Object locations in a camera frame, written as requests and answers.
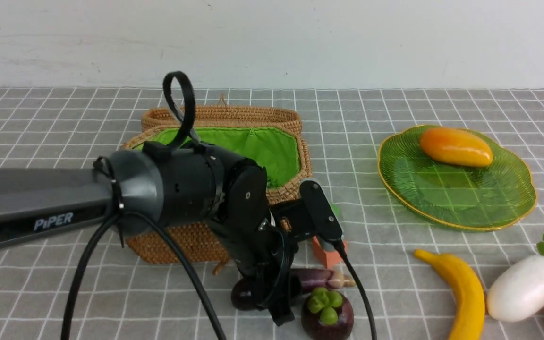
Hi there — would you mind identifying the left grey black robot arm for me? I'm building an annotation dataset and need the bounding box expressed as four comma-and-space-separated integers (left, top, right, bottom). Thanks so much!
0, 142, 301, 326

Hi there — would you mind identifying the orange foam cube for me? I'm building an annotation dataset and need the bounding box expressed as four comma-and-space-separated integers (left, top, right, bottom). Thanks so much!
311, 237, 343, 269

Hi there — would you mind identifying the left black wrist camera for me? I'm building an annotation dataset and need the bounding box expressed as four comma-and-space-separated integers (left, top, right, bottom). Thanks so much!
272, 178, 344, 244

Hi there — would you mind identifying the woven wicker basket lid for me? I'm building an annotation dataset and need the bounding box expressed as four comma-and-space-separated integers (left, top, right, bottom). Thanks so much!
141, 95, 303, 134

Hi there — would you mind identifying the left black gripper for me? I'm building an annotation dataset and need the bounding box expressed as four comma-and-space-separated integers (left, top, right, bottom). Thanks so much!
208, 208, 310, 326

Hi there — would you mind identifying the grey checkered tablecloth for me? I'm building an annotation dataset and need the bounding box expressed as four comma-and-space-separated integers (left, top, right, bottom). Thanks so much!
0, 88, 544, 340

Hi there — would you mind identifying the yellow toy banana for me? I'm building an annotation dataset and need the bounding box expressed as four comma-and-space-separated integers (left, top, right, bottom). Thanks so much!
413, 249, 486, 340

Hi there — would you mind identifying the dark purple toy mangosteen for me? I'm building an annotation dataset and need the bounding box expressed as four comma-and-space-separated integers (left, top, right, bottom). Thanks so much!
301, 288, 354, 340

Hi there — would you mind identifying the green foam cube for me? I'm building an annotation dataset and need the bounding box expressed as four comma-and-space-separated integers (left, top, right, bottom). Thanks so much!
331, 203, 341, 221

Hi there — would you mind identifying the green glass plate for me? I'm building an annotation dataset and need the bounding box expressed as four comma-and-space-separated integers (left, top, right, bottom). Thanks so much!
377, 125, 537, 232

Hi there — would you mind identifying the orange toy mango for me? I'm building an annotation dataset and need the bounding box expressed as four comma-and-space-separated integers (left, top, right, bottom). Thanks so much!
419, 127, 494, 168

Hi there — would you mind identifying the white toy radish with leaves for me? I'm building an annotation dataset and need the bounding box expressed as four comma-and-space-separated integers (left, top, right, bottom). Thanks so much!
486, 232, 544, 322

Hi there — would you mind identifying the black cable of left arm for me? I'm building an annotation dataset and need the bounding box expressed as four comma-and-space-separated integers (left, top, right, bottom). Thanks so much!
60, 71, 378, 340

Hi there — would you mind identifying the purple toy eggplant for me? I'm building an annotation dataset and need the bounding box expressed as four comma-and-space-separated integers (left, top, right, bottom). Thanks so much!
230, 268, 356, 311

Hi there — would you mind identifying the woven wicker basket green lining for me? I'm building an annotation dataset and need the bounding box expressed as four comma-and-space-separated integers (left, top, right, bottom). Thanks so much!
122, 125, 313, 264

